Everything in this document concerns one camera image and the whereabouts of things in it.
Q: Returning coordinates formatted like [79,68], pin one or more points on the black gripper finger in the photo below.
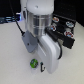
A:
[42,68]

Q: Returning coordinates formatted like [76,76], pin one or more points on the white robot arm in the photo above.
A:
[37,16]

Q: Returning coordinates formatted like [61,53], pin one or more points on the black kcup holder drawer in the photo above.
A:
[61,30]

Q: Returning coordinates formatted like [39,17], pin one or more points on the green white kcup pod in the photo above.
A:
[34,63]

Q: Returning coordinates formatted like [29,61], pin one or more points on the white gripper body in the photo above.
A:
[49,52]

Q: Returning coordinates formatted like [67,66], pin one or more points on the dark kcup pod back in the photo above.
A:
[55,19]

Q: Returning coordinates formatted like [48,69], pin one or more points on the red white kcup pod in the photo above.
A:
[69,34]

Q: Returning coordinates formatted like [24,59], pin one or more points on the blue white kcup pod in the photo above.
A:
[69,24]

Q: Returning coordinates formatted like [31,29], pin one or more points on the red kcup pod front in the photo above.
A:
[53,27]

